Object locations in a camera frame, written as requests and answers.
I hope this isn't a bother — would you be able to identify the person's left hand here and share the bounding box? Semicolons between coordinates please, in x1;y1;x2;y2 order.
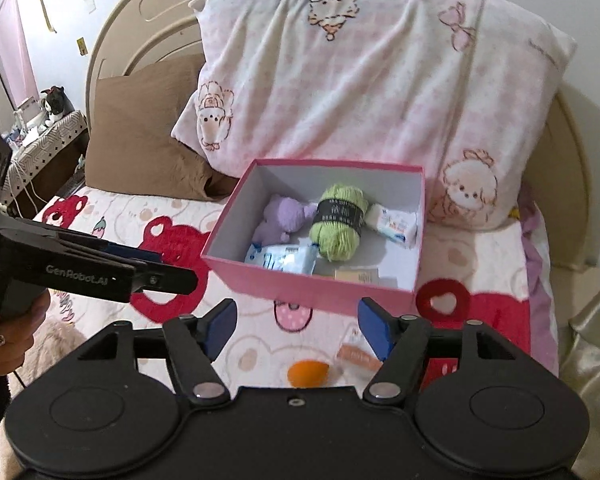
0;290;50;376

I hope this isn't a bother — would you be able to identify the small white blue box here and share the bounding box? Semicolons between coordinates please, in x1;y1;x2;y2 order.
364;204;418;248

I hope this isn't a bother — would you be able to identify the white red bear blanket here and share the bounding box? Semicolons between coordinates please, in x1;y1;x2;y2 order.
8;187;558;393

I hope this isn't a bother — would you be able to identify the blue white tissue pack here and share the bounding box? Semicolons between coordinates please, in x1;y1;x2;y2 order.
244;244;318;275

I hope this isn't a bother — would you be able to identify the cream bed headboard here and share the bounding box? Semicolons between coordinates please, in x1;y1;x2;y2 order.
85;0;590;270

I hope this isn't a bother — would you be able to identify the small peach cosmetic item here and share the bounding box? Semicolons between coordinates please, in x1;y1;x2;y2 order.
337;344;381;373

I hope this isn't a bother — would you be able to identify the pink hanging curtain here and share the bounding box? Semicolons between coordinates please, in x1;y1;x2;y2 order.
0;0;38;107

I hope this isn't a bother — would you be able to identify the pink cartoon pillow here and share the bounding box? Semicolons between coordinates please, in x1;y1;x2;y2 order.
172;0;577;230

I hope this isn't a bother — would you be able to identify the orange makeup sponge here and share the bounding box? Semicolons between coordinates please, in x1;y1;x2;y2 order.
287;360;330;389

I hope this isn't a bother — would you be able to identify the brown pillow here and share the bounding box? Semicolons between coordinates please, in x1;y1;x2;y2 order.
85;54;237;202

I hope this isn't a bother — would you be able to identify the green yarn ball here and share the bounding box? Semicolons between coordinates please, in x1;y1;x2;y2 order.
309;183;370;262

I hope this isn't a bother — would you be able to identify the purple plush toy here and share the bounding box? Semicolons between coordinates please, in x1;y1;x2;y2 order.
251;194;317;246

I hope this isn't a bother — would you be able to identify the cluttered bedside table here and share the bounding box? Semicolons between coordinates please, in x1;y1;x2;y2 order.
1;110;90;219

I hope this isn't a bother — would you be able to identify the pink cardboard box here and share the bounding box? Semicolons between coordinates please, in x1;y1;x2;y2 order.
200;157;426;319

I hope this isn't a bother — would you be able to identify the black white plush cat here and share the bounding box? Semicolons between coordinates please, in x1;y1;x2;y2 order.
41;86;74;128

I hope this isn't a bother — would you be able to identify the gold cap foundation bottle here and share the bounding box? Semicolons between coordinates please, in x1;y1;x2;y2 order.
334;268;398;288

